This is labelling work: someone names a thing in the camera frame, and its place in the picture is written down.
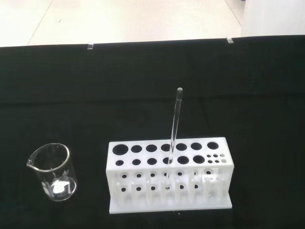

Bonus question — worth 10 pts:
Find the black bench cloth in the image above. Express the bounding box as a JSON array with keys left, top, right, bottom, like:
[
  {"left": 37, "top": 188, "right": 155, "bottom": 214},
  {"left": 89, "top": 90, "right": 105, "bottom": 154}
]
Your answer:
[{"left": 0, "top": 34, "right": 305, "bottom": 229}]

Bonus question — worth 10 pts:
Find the clear glass beaker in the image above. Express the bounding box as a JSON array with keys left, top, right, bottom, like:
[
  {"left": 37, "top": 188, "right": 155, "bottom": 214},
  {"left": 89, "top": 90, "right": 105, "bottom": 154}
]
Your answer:
[{"left": 26, "top": 143, "right": 79, "bottom": 202}]

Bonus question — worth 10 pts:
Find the white test tube rack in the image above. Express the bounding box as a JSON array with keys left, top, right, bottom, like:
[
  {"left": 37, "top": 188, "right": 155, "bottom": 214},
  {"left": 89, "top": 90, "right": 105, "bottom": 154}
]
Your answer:
[{"left": 104, "top": 137, "right": 233, "bottom": 213}]

